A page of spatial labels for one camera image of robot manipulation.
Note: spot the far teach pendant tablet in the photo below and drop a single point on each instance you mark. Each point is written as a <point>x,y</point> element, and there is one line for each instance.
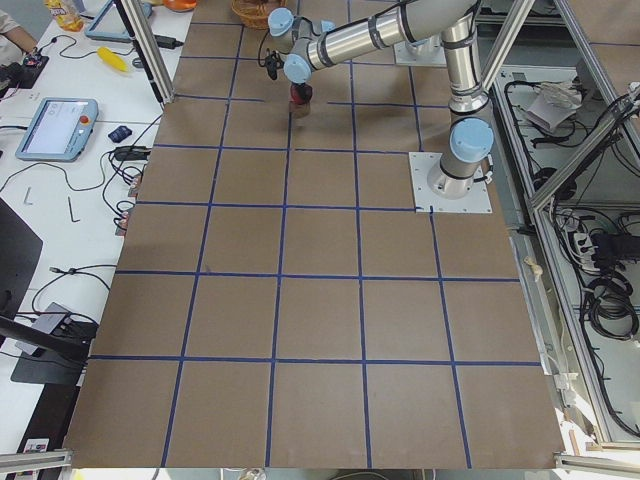
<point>108,26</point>

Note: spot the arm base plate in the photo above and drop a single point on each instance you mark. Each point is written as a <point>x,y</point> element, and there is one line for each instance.
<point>436,192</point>
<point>425,55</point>

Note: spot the wicker basket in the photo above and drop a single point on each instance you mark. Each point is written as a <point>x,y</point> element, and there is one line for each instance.
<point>254,13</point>

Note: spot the grey usb hub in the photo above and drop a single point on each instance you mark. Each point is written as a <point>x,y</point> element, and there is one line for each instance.
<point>52,317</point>

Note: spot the yellow toy corn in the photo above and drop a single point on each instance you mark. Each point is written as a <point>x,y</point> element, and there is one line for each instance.
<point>112,60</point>

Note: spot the black monitor stand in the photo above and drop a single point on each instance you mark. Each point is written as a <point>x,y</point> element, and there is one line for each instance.
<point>56,358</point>

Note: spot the near teach pendant tablet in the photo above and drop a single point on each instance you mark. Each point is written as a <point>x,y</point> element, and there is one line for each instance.
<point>59,131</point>

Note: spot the aluminium frame post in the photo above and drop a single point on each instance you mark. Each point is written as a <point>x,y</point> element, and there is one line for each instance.
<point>145,44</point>

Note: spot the black power adapter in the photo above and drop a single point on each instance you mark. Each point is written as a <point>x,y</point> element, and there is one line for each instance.
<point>167,42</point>

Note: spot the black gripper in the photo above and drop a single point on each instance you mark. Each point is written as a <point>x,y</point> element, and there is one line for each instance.
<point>300,93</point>

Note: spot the teach pendant tablet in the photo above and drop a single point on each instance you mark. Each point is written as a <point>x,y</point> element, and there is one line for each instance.
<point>108,26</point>
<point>59,131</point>

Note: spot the allen key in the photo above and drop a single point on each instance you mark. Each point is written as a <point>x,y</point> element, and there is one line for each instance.
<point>72,216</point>
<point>27,198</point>

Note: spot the dark blue small pouch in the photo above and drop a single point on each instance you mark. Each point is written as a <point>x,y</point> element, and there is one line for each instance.
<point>119,134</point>

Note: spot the dark red apple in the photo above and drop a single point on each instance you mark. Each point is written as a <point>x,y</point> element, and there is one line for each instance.
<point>302,101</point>

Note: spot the orange cylindrical container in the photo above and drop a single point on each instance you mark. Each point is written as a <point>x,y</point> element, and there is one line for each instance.
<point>180,6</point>

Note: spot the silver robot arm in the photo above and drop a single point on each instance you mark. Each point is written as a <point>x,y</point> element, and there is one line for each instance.
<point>304,46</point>

